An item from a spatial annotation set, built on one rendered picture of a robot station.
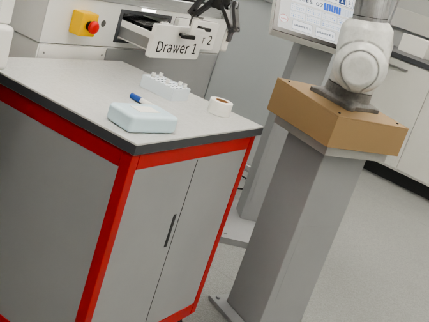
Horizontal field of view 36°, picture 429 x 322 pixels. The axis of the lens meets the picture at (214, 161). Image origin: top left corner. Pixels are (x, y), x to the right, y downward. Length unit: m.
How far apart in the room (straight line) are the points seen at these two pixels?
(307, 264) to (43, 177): 1.04
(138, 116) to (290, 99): 0.76
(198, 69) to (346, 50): 0.97
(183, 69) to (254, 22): 1.50
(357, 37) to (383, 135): 0.38
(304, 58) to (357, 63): 1.15
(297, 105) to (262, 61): 1.91
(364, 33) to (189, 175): 0.64
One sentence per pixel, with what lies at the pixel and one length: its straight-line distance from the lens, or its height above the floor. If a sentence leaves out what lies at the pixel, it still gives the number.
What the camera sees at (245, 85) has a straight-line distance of 4.09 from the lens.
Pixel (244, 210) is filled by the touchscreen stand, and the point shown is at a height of 0.08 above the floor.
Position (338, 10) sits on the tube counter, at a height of 1.11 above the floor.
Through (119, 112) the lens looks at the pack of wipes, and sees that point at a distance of 1.55.
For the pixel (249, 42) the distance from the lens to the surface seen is 4.09.
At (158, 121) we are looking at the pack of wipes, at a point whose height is 0.79.
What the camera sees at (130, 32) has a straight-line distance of 2.23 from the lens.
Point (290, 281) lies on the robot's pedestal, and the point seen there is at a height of 0.23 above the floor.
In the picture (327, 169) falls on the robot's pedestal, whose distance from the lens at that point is 2.17.
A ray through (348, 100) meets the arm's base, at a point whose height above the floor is 0.89.
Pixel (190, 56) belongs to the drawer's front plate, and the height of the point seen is 0.83.
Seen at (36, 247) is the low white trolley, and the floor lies 0.38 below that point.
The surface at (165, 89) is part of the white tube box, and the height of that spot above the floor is 0.79.
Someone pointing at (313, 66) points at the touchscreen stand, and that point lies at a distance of 3.06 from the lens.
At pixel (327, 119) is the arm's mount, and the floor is 0.83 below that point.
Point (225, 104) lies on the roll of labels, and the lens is 1.93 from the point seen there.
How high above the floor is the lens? 1.21
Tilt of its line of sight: 17 degrees down
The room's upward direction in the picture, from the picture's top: 18 degrees clockwise
